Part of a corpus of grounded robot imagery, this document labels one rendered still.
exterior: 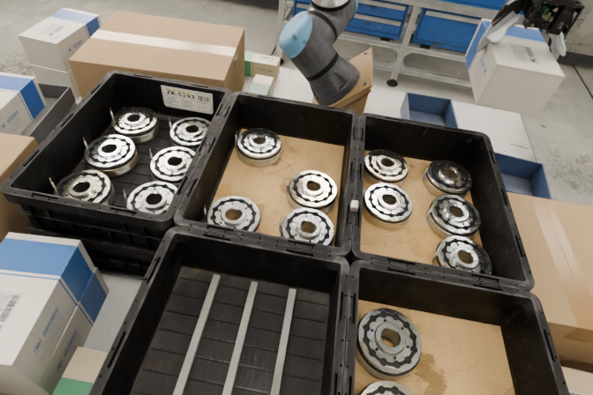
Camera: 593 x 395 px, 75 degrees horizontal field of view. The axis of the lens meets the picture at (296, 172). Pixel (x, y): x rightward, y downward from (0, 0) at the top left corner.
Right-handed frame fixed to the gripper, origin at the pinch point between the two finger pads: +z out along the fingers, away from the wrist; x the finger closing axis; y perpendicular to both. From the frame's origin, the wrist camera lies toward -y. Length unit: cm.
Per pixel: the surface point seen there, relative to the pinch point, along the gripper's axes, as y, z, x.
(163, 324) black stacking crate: 57, 28, -52
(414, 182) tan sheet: 13.2, 27.6, -11.3
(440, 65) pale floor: -208, 112, 40
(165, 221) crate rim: 45, 18, -56
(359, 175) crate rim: 24.6, 17.6, -25.4
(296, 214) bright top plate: 32, 25, -36
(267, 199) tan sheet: 27, 28, -43
